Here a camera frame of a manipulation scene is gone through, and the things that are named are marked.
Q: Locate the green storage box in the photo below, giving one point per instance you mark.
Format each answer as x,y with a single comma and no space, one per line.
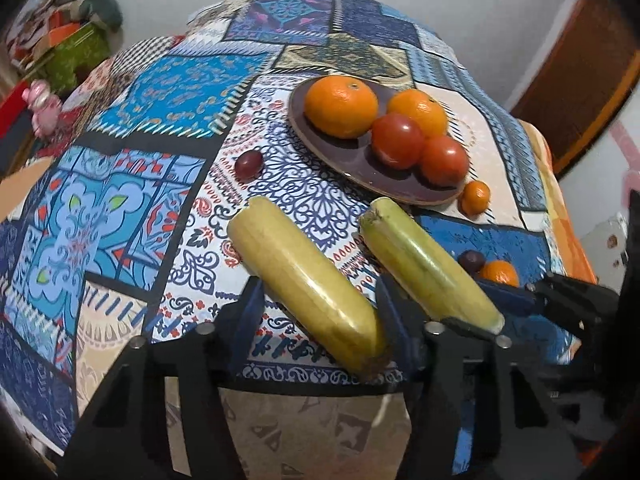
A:
68,64

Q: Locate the yellow banana piece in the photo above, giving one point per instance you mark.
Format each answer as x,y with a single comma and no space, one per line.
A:
321,299

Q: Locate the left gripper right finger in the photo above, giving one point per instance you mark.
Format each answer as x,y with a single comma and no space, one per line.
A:
403,320

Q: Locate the purple ceramic plate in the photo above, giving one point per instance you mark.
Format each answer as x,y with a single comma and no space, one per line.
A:
355,161

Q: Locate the red purple grape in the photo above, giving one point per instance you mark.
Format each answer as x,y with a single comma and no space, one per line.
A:
248,166

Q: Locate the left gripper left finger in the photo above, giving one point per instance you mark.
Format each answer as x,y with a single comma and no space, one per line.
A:
237,323

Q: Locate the wooden door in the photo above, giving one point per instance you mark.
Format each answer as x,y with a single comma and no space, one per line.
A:
584,81

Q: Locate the pink plush toy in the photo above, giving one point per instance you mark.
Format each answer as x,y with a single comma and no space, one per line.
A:
45,106

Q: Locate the dark purple grape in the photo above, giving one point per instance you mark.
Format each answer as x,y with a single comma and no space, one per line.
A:
472,261

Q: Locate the blue patchwork bedspread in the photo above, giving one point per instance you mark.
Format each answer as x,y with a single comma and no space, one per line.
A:
125,234

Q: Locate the red and navy box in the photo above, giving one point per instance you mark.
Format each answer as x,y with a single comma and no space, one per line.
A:
16,137

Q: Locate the greenish banana piece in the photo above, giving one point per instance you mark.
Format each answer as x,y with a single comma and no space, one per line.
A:
429,275

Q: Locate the large round orange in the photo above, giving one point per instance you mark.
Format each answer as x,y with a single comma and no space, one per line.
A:
341,106

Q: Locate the small mandarin orange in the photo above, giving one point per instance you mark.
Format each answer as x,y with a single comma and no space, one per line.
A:
475,198

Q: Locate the red tomato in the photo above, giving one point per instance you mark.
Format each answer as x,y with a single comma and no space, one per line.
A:
396,141
444,162

